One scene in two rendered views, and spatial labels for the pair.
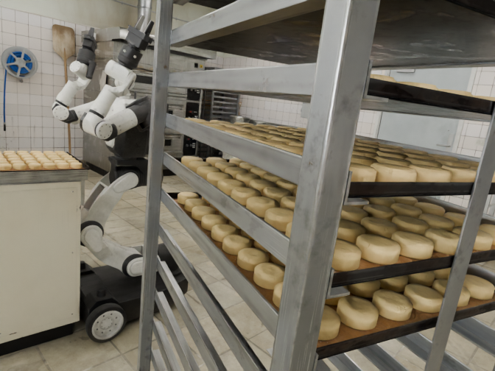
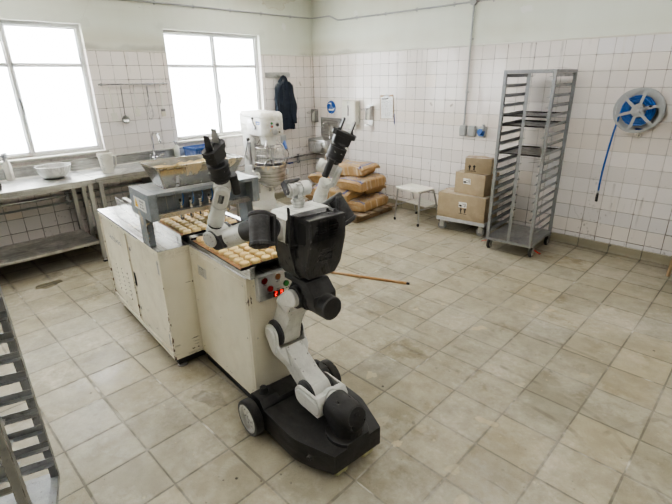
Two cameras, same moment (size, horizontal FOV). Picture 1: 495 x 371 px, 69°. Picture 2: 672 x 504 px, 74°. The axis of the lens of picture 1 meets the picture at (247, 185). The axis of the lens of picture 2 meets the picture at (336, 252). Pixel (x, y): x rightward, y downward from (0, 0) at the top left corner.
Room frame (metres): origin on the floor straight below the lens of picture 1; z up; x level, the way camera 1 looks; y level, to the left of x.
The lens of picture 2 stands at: (2.15, -1.26, 1.77)
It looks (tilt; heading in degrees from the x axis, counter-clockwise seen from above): 21 degrees down; 91
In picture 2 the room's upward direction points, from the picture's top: 1 degrees counter-clockwise
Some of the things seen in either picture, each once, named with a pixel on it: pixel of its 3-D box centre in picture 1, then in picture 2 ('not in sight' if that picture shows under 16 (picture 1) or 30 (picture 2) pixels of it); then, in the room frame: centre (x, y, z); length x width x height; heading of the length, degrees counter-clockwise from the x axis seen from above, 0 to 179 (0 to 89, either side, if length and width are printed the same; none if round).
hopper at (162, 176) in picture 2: not in sight; (193, 170); (1.20, 1.53, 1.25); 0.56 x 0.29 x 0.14; 42
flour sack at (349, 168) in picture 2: not in sight; (350, 167); (2.22, 4.97, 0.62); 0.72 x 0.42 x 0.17; 143
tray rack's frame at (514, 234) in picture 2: not in sight; (529, 162); (4.05, 3.46, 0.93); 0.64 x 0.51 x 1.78; 50
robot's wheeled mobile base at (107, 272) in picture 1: (132, 274); (317, 403); (1.99, 0.63, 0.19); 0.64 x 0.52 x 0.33; 131
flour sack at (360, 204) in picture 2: not in sight; (364, 200); (2.40, 4.80, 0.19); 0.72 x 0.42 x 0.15; 51
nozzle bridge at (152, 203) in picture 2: not in sight; (198, 207); (1.20, 1.53, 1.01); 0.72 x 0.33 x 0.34; 42
